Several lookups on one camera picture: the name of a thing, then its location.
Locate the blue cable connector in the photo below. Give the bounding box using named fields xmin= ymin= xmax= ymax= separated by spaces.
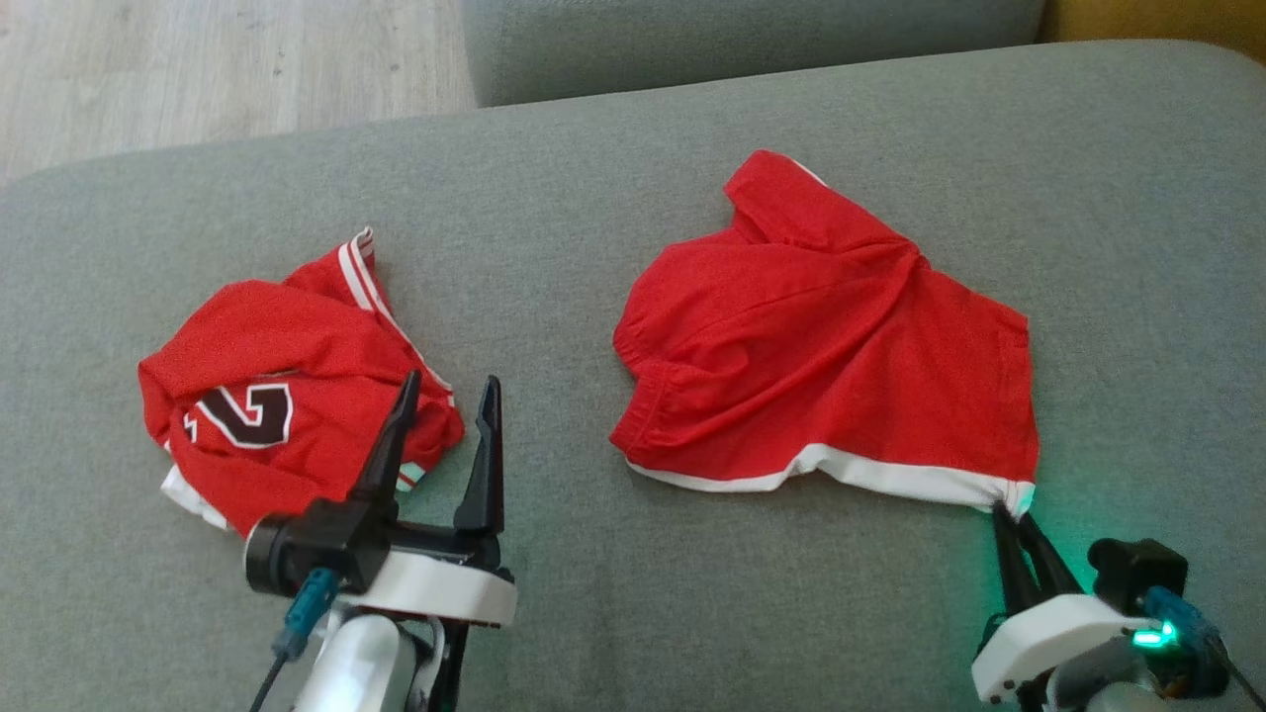
xmin=271 ymin=566 xmax=343 ymax=663
xmin=1137 ymin=587 xmax=1228 ymax=699

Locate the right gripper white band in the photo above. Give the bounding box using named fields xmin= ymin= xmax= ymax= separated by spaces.
xmin=971 ymin=501 xmax=1159 ymax=706

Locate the yellow upholstered backrest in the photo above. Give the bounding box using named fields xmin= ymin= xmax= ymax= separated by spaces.
xmin=1037 ymin=0 xmax=1266 ymax=66

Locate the large grey sofa seat cushion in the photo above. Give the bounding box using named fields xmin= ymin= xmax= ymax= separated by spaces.
xmin=0 ymin=40 xmax=1266 ymax=712

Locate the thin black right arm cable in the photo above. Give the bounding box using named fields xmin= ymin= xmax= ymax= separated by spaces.
xmin=1212 ymin=641 xmax=1266 ymax=711

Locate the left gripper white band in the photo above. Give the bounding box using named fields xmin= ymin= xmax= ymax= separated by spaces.
xmin=340 ymin=369 xmax=518 ymax=630

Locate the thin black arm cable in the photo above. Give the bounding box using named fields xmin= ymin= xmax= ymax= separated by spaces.
xmin=246 ymin=648 xmax=299 ymax=712
xmin=1212 ymin=641 xmax=1266 ymax=711

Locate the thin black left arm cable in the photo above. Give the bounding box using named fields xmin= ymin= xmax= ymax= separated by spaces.
xmin=246 ymin=648 xmax=299 ymax=712

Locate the red basketball jersey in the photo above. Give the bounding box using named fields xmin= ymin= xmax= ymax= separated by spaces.
xmin=137 ymin=226 xmax=466 ymax=539
xmin=608 ymin=149 xmax=1040 ymax=518

